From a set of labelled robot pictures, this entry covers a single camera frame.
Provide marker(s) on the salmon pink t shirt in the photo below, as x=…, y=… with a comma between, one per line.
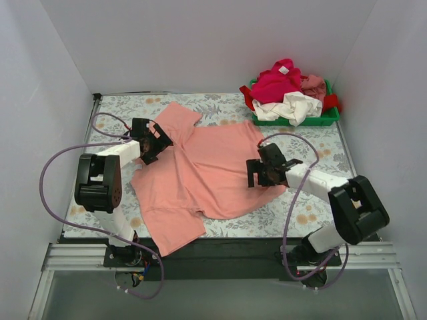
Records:
x=202, y=175

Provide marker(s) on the magenta t shirt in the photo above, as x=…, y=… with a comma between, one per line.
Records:
x=273, y=84

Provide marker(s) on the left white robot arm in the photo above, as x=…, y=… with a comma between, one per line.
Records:
x=98, y=186

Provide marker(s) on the dusty pink t shirt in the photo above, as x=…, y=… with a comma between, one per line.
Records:
x=313, y=86

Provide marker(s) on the aluminium frame rail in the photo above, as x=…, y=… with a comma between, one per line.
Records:
x=94, y=257

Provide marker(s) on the white t shirt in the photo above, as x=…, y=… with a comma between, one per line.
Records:
x=295, y=107

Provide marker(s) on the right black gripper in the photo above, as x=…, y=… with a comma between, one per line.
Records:
x=255, y=172

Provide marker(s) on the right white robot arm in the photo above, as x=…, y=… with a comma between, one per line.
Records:
x=356, y=208

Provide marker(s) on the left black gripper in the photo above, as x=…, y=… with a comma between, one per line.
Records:
x=157, y=143

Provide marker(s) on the red t shirt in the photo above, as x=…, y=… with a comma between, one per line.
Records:
x=329, y=102

